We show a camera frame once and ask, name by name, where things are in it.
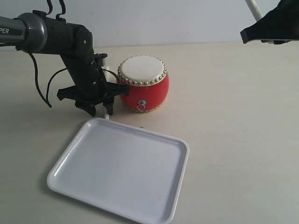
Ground white drumstick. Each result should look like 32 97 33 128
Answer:
245 0 274 45
102 66 110 119

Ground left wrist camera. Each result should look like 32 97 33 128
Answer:
93 53 107 67

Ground small red drum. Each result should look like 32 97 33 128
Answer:
118 55 169 112

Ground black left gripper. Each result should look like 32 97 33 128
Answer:
57 55 129 115

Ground white plastic tray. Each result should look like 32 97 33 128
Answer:
47 118 190 224

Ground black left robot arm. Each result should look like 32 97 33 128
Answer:
0 10 129 117

